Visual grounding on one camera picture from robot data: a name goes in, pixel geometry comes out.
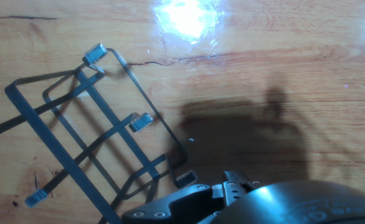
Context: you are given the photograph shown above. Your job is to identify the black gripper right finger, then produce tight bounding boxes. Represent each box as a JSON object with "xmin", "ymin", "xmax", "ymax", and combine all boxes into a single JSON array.
[{"xmin": 222, "ymin": 170, "xmax": 255, "ymax": 206}]

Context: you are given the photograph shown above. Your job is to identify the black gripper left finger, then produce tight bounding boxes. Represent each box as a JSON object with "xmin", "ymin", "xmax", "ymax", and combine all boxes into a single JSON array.
[{"xmin": 121, "ymin": 183, "xmax": 225, "ymax": 224}]

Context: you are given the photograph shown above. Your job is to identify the glossy orange wooden board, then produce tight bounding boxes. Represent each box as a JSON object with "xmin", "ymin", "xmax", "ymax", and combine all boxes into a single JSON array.
[{"xmin": 0, "ymin": 0, "xmax": 365, "ymax": 224}]

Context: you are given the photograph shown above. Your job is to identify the black metal wire cup rack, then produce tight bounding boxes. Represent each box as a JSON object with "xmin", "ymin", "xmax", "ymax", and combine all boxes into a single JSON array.
[{"xmin": 0, "ymin": 43, "xmax": 199, "ymax": 224}]

